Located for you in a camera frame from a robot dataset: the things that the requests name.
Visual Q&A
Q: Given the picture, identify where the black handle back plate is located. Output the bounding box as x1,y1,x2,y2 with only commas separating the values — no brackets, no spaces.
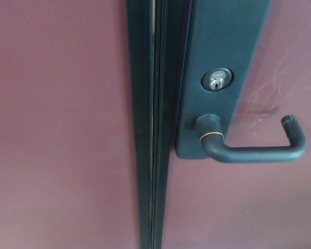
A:
175,0,272,159

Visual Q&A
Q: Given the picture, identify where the maroon door leaf with handle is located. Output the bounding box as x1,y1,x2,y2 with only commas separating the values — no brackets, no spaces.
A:
162,0,311,249

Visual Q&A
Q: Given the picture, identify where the plain maroon door leaf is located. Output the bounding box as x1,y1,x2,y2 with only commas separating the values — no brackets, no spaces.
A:
0,0,140,249

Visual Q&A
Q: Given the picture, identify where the black lever door handle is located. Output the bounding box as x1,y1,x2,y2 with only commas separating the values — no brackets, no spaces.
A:
196,114,307,164

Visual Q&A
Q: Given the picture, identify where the silver lock cylinder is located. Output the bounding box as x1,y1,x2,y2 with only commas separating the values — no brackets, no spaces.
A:
201,67,235,92

